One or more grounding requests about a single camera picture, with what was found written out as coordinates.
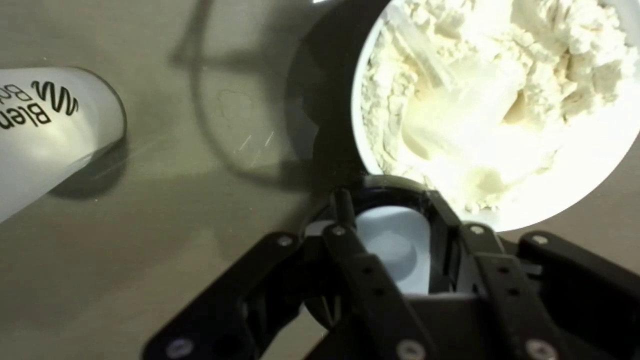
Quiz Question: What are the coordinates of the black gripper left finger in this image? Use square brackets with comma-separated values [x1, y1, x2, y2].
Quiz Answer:
[140, 188, 435, 360]

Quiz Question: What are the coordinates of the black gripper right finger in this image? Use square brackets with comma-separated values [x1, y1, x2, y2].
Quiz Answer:
[458, 225, 640, 360]

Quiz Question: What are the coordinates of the black shaker bottle lid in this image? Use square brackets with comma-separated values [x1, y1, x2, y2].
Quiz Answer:
[302, 174, 482, 328]

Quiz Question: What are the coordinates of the left transparent shaker bottle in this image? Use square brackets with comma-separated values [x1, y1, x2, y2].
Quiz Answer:
[0, 66, 125, 222]

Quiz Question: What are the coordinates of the white bowl with powder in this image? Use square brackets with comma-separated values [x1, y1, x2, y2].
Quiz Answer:
[349, 0, 640, 230]

